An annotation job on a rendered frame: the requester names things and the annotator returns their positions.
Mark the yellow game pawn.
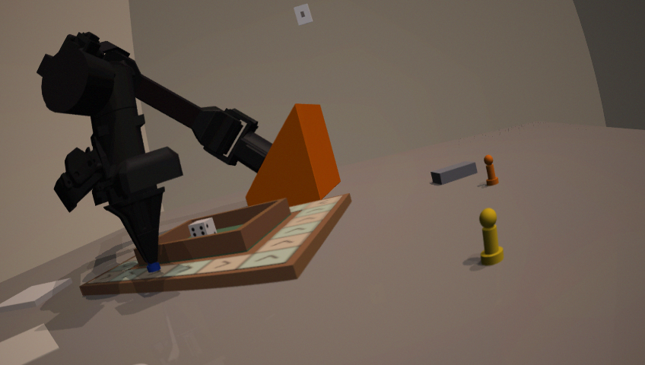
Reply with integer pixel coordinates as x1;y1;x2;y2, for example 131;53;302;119
479;208;504;266

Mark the blue pawn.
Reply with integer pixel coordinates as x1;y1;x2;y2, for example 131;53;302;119
147;262;160;273

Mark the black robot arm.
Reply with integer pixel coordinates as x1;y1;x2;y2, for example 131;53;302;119
37;32;273;213

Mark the grey die with black pips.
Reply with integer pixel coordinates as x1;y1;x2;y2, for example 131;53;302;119
188;217;217;238

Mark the orange game pawn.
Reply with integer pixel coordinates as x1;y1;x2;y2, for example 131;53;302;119
484;155;498;186

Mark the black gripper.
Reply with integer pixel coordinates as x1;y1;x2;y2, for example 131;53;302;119
91;107;183;264

